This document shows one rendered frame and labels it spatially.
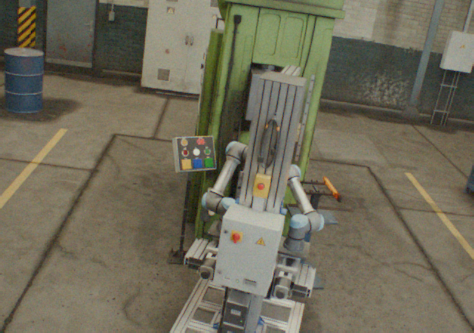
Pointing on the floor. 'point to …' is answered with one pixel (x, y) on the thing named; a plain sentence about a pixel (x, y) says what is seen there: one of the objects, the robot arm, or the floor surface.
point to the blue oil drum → (24, 80)
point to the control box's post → (185, 212)
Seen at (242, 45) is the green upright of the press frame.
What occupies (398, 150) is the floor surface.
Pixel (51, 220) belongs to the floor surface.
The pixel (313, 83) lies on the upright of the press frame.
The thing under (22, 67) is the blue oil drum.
